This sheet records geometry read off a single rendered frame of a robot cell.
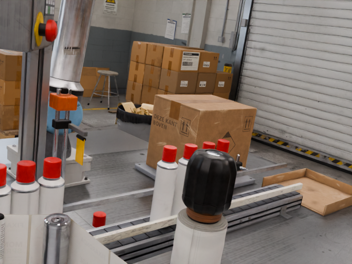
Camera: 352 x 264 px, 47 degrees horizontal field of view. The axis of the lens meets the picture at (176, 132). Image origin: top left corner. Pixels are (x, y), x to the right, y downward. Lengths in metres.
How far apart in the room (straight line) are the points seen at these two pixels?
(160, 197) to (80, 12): 0.52
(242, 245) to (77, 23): 0.73
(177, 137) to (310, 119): 4.05
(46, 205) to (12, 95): 3.52
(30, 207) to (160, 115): 0.76
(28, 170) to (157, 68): 4.12
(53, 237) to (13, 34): 0.34
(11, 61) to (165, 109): 2.96
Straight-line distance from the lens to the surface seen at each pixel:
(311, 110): 5.33
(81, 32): 1.13
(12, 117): 4.36
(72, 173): 1.33
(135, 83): 5.10
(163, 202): 0.99
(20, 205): 0.80
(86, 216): 1.16
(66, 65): 1.13
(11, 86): 4.29
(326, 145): 5.30
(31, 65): 0.88
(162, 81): 4.75
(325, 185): 1.77
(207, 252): 0.67
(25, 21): 0.73
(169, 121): 1.41
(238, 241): 1.14
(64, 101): 0.85
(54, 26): 0.75
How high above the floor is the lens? 1.36
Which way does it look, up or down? 14 degrees down
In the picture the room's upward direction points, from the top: 8 degrees clockwise
